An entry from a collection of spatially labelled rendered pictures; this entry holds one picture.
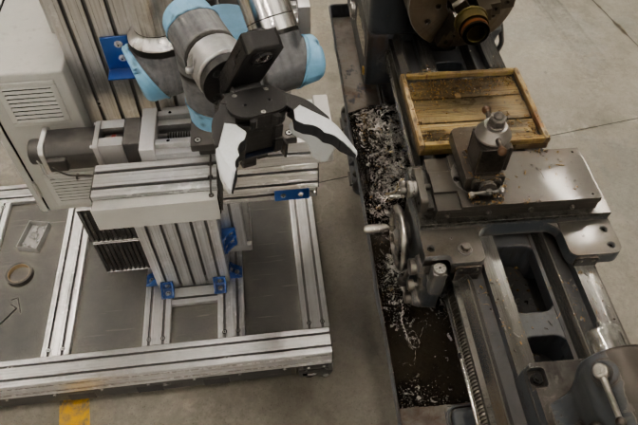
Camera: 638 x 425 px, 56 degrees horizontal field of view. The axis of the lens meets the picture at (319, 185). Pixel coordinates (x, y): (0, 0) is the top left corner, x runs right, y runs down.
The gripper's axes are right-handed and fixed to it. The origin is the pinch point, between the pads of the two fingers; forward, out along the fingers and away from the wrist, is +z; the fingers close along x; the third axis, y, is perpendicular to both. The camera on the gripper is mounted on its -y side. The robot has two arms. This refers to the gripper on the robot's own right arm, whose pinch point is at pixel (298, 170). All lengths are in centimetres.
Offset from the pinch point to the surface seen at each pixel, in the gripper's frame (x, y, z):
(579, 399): -47, 49, 26
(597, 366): -45, 38, 25
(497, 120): -64, 32, -25
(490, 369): -47, 66, 10
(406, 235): -53, 70, -29
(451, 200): -58, 54, -24
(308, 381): -38, 154, -36
